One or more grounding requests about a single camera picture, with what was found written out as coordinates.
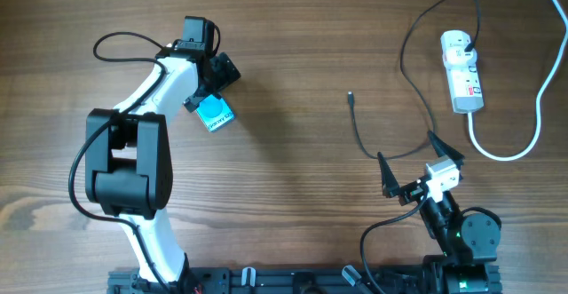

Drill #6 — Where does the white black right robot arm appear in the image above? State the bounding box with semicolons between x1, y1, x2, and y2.
364;131;502;293

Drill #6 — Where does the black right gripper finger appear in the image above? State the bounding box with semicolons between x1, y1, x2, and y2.
427;131;465;168
377;152;399;198

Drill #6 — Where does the white power strip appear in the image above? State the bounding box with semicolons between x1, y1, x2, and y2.
440;30;484;114

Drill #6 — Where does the white USB charger plug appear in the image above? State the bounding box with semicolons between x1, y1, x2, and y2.
443;46;477;69

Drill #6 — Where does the white power strip cord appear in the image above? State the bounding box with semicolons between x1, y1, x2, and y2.
466;0;568;163

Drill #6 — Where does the black right camera cable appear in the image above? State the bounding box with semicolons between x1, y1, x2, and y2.
359;187;430;294

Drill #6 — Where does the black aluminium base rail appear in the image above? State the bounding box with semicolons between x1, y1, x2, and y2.
106;265;503;294

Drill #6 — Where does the black USB-C charging cable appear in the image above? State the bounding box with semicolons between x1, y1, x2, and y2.
347;0;483;161

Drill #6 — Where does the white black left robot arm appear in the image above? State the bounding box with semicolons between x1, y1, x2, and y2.
83;38;241;293

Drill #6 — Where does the smartphone with teal screen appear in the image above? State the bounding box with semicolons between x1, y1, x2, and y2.
196;95;235;132

